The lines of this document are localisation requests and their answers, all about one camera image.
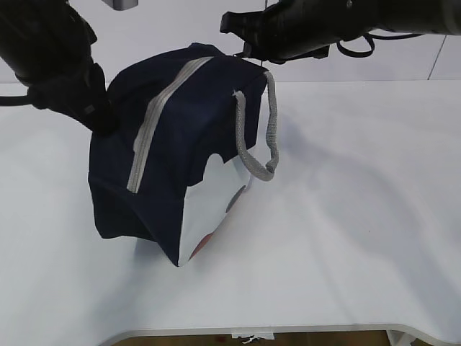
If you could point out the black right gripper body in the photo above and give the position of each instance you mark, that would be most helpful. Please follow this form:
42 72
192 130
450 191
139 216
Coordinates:
284 31

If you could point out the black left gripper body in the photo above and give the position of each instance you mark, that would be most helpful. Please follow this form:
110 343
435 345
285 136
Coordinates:
81 96

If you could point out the navy blue lunch bag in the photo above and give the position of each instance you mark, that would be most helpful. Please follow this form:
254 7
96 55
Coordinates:
196 126

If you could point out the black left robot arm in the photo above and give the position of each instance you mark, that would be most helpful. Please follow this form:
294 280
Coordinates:
47 44

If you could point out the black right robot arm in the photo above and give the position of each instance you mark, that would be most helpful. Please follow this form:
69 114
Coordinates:
355 21

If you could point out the white paper scrap under table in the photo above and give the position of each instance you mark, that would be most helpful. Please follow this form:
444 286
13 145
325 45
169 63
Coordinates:
247 336

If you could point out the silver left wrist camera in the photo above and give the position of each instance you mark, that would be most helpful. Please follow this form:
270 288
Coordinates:
121 5

